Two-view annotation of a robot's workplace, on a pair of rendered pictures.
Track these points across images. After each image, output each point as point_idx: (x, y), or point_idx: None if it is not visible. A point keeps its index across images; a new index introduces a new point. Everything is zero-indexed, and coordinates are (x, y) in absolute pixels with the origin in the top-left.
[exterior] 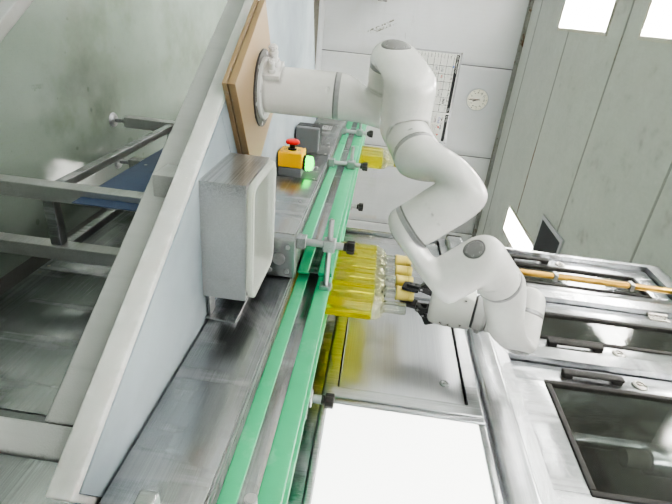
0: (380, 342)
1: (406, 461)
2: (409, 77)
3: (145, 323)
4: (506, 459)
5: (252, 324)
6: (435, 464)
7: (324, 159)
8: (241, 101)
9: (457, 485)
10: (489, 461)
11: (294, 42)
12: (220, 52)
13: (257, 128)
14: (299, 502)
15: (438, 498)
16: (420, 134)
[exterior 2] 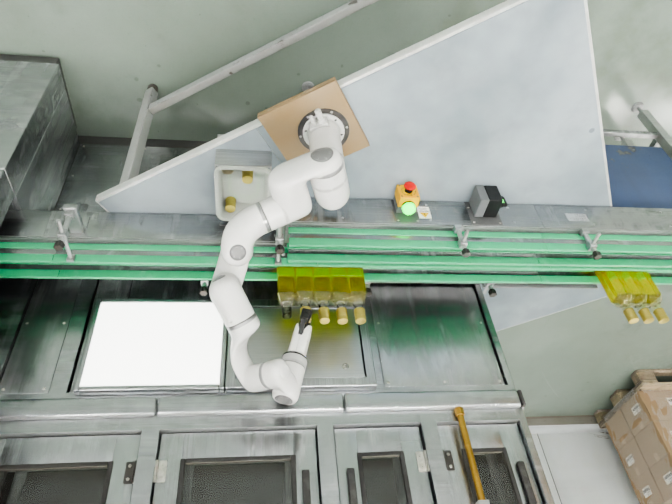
0: (292, 328)
1: (184, 342)
2: (273, 172)
3: (150, 179)
4: (193, 398)
5: (220, 232)
6: (183, 357)
7: (458, 223)
8: (269, 128)
9: (169, 367)
10: (187, 385)
11: (479, 117)
12: None
13: (308, 151)
14: None
15: (160, 357)
16: (257, 205)
